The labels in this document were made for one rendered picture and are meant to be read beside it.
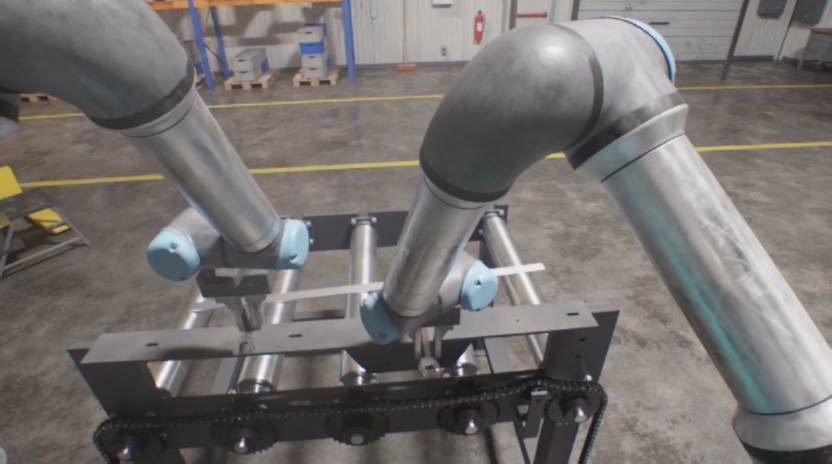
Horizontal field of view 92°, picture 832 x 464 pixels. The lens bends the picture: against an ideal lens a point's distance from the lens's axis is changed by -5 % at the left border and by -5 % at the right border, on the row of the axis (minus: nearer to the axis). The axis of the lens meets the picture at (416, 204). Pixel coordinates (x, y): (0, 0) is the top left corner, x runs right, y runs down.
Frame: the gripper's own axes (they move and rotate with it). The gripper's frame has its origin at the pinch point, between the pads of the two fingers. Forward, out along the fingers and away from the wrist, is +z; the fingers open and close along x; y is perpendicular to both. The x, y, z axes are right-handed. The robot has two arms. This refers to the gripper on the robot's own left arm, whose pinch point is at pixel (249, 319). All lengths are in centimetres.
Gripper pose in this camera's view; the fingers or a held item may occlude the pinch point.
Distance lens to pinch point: 94.1
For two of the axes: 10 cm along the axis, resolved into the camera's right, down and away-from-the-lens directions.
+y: -0.9, -4.8, 8.7
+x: -10.0, 0.6, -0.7
